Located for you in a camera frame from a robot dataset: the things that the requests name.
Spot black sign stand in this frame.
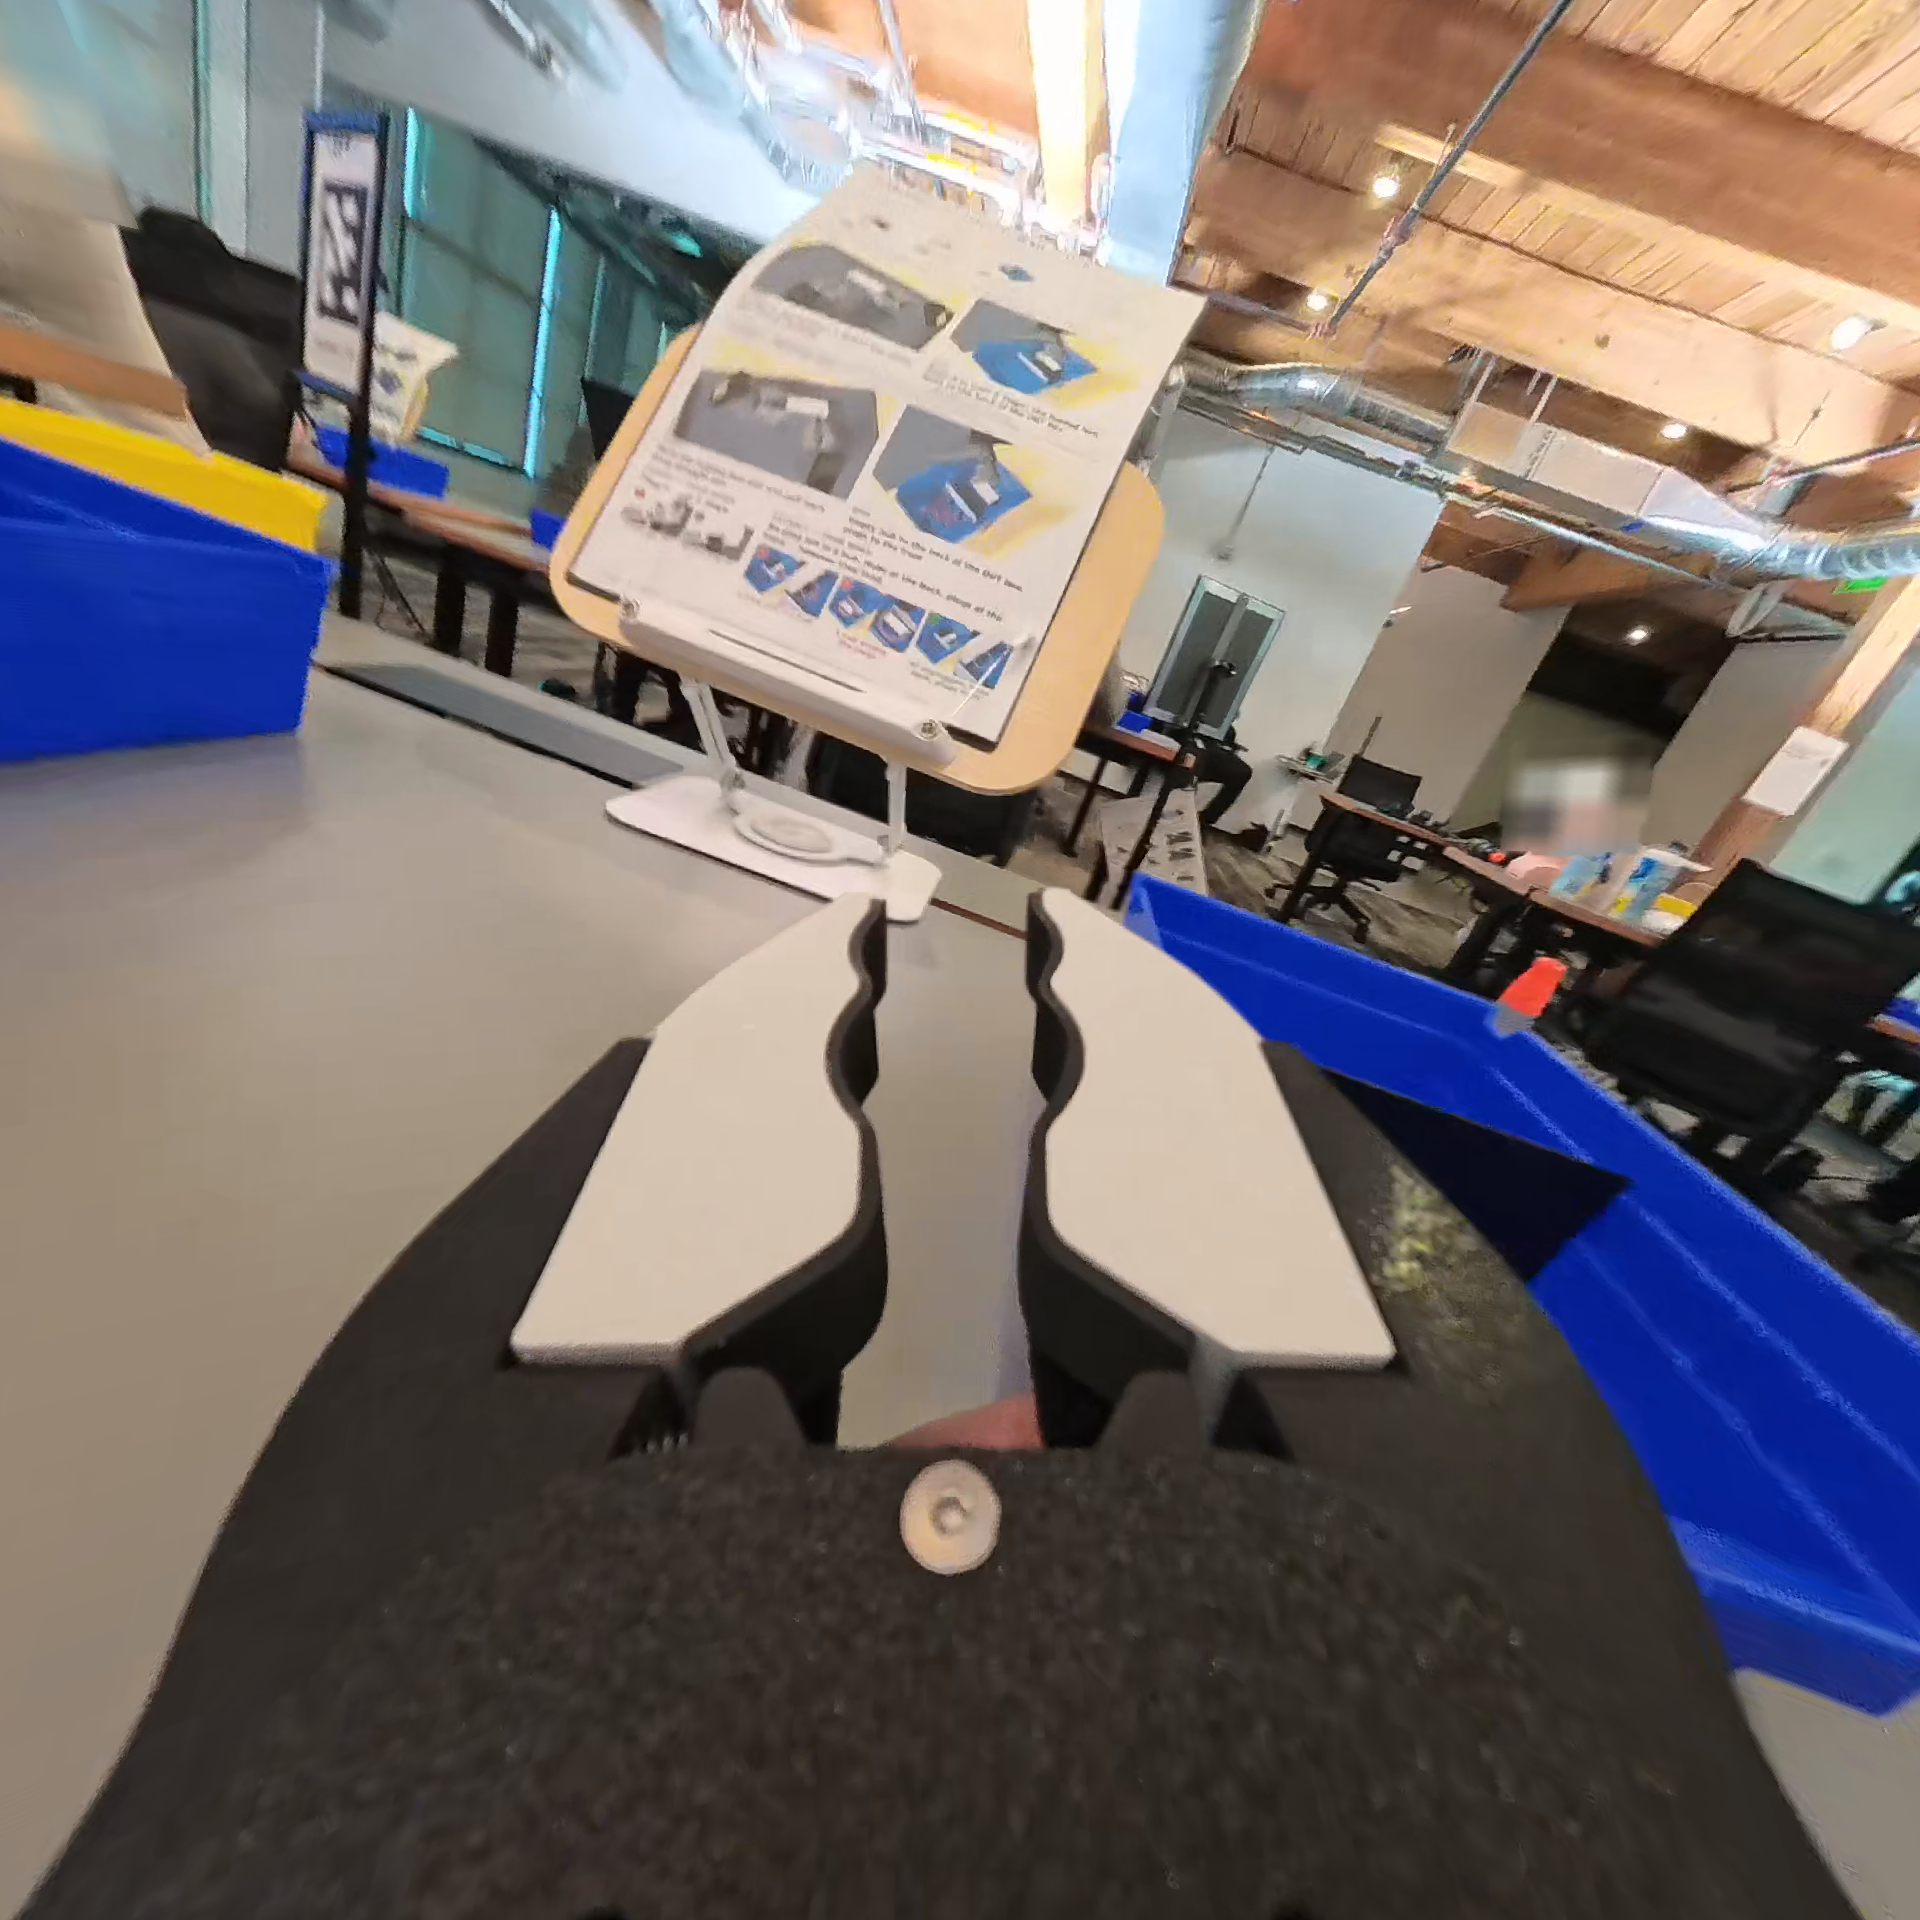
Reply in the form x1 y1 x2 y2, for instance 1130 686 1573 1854
300 106 395 620

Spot black desk panel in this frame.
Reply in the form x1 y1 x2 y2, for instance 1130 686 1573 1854
317 660 684 789

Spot black office chair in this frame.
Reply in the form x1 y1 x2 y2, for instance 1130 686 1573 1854
118 209 309 474
1569 857 1920 1186

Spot wooden office desk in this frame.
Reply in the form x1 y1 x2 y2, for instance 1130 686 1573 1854
1446 840 1920 1052

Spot blue white supply boxes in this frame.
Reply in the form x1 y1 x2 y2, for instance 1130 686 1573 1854
1546 849 1713 921

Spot yellow plastic bin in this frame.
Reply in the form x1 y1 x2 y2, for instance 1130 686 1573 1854
0 398 329 553

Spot printed instruction sheet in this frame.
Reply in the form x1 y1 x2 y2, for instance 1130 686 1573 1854
570 165 1210 746

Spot silver air duct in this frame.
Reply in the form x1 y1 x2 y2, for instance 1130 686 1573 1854
1183 358 1920 590

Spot small blue plastic bin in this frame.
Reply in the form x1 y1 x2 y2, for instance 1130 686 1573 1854
316 422 453 497

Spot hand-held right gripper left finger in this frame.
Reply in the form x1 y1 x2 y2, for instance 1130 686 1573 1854
509 893 889 1449

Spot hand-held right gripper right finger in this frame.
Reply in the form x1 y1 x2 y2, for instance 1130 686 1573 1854
1019 886 1401 1451

